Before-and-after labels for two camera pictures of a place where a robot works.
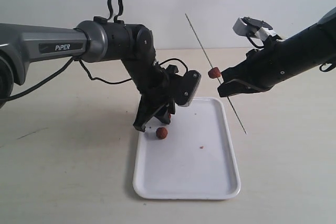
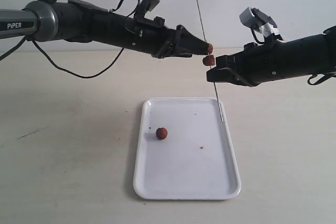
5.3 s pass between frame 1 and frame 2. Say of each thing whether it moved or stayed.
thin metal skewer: moved
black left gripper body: moved
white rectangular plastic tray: stayed
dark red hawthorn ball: moved
